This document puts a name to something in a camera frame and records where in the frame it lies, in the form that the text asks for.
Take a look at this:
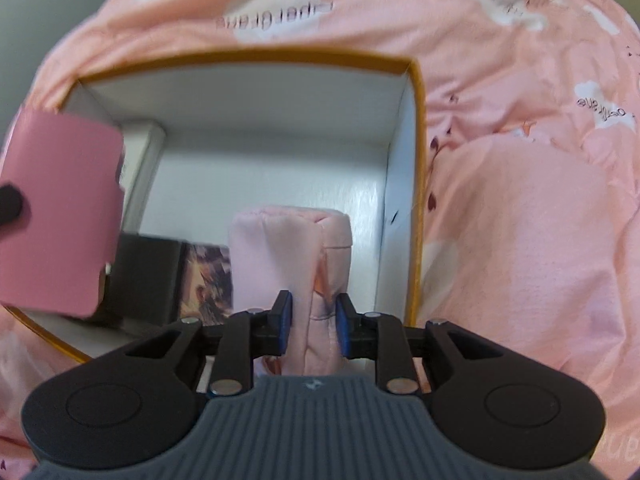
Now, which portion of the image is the dark grey box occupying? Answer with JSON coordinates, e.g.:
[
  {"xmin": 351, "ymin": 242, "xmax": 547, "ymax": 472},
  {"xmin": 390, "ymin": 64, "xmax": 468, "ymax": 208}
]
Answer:
[{"xmin": 92, "ymin": 232, "xmax": 183, "ymax": 323}]

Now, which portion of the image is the pink fabric pouch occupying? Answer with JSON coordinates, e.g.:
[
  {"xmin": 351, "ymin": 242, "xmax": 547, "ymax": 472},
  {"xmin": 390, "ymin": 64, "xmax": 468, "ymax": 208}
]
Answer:
[{"xmin": 227, "ymin": 205, "xmax": 353, "ymax": 378}]

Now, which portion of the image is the pink cloud print quilt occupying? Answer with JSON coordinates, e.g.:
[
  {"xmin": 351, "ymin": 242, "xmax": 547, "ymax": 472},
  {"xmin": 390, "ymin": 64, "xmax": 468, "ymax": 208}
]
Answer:
[{"xmin": 0, "ymin": 0, "xmax": 640, "ymax": 480}]

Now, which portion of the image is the illustrated card box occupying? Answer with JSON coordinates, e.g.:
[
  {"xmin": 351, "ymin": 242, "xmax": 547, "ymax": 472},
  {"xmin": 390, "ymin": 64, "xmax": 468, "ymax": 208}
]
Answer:
[{"xmin": 177, "ymin": 242, "xmax": 233, "ymax": 318}]

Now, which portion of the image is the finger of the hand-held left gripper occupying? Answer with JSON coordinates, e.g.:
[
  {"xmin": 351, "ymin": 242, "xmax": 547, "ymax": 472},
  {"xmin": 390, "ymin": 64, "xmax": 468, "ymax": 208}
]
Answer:
[{"xmin": 0, "ymin": 184, "xmax": 25, "ymax": 228}]

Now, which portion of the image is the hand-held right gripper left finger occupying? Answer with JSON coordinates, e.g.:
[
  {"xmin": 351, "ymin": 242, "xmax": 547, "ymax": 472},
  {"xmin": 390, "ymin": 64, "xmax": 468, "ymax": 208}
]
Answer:
[{"xmin": 127, "ymin": 290, "xmax": 293, "ymax": 396}]

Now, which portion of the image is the orange cardboard box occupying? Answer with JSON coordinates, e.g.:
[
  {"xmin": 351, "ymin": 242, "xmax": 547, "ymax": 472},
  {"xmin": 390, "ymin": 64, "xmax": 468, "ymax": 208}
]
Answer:
[{"xmin": 10, "ymin": 47, "xmax": 428, "ymax": 363}]

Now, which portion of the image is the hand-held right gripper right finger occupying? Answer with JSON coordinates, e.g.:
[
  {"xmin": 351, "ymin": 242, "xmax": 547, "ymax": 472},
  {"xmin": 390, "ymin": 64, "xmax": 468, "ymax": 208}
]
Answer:
[{"xmin": 335, "ymin": 292, "xmax": 506, "ymax": 396}]

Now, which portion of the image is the white box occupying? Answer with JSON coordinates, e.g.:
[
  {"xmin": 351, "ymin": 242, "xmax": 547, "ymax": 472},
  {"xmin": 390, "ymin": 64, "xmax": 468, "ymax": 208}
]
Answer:
[{"xmin": 120, "ymin": 119, "xmax": 167, "ymax": 233}]

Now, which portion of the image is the pink card holder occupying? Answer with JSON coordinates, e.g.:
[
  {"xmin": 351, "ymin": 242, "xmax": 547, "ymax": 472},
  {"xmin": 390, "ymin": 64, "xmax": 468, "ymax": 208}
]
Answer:
[{"xmin": 0, "ymin": 107, "xmax": 126, "ymax": 318}]

